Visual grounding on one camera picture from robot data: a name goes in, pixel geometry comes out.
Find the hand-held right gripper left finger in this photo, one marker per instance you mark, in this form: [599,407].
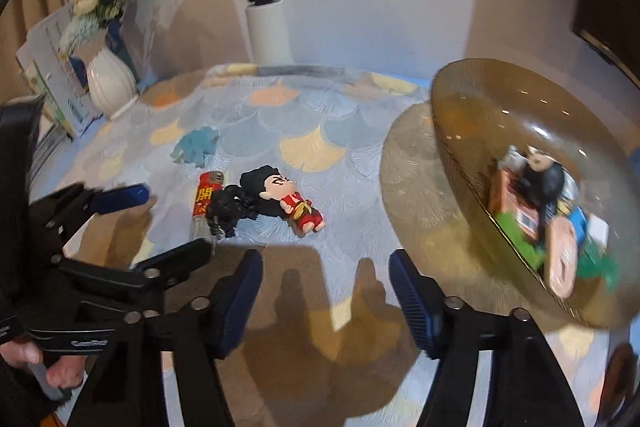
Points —
[240,302]

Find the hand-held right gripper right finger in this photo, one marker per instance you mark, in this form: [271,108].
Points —
[415,302]

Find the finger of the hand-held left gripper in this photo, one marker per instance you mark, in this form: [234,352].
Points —
[175,259]
[125,197]

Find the black gorilla figure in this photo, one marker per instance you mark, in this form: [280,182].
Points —
[225,209]

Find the red lighter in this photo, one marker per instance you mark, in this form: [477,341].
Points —
[207,192]

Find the light green dinosaur figure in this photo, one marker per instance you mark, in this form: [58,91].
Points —
[515,232]

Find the black round mouse toy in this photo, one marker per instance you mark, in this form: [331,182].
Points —
[545,182]

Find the small blue box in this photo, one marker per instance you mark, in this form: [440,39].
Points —
[579,227]

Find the green translucent spiky figure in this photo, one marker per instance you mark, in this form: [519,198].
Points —
[600,264]

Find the amber glass bowl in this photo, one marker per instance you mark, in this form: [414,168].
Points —
[475,117]

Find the white cube charger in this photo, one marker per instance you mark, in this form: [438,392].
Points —
[597,232]

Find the person's left forearm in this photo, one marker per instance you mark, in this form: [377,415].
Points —
[20,402]

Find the person's left hand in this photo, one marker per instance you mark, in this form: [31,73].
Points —
[67,369]

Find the stack of grey magazines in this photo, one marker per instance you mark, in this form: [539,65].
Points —
[52,142]

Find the thin white stick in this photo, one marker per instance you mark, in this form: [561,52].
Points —
[125,109]

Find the teal dinosaur figure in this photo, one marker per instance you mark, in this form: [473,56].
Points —
[197,144]

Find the red-clothed boy figure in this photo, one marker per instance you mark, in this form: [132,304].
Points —
[300,207]

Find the white ribbed vase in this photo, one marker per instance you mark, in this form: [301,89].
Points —
[110,84]

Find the row of upright booklets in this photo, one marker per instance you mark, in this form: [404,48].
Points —
[55,72]

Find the beige curtain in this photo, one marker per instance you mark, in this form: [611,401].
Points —
[30,7]

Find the fan-patterned tablecloth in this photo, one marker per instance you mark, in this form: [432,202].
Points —
[325,117]

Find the black wall screen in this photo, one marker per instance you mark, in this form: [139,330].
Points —
[610,27]

